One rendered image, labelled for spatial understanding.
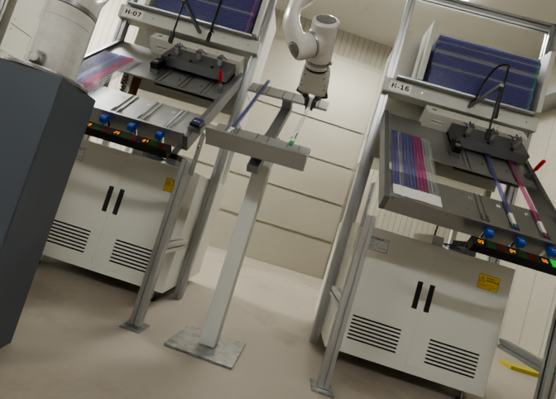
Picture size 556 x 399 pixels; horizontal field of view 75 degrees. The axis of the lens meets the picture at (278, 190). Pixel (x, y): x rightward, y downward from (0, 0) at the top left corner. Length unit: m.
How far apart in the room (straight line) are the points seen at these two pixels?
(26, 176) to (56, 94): 0.20
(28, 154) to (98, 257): 0.92
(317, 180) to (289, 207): 0.45
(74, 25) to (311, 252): 3.62
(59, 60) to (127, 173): 0.82
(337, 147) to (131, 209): 3.06
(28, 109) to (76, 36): 0.23
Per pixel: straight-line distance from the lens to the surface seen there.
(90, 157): 1.89
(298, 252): 4.27
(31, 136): 1.02
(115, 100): 1.64
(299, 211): 4.24
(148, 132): 1.46
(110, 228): 1.81
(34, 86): 1.04
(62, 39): 1.10
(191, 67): 1.89
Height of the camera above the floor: 0.53
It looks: 4 degrees up
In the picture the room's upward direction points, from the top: 17 degrees clockwise
